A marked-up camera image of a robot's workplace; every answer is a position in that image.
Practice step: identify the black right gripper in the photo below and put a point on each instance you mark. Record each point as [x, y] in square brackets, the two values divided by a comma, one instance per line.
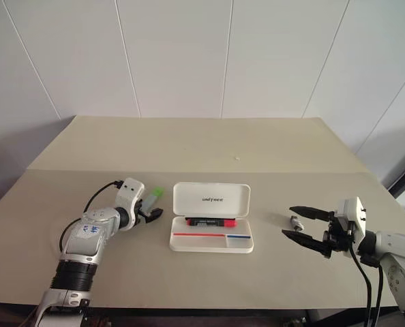
[339, 235]

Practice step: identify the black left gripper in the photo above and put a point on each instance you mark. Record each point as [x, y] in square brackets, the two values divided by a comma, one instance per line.
[138, 213]

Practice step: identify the green capped grey marker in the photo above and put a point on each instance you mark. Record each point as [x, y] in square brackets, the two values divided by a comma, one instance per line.
[151, 200]

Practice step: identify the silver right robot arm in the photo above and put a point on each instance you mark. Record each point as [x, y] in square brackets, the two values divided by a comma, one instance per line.
[397, 252]

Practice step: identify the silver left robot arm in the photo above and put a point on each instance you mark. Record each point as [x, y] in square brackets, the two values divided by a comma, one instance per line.
[86, 235]

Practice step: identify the small grey marker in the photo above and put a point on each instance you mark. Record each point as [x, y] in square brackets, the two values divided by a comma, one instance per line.
[296, 222]

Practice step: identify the white hinged pencil case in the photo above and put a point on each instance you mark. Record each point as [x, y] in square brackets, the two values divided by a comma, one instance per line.
[211, 218]

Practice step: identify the red marker with black label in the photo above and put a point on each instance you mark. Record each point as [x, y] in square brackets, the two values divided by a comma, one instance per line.
[211, 222]

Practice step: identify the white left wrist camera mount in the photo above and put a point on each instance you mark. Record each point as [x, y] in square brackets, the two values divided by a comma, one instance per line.
[129, 192]

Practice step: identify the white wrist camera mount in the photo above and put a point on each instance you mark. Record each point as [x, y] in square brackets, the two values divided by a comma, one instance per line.
[129, 192]
[354, 213]

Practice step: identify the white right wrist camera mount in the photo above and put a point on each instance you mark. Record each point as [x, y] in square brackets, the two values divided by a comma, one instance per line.
[354, 213]

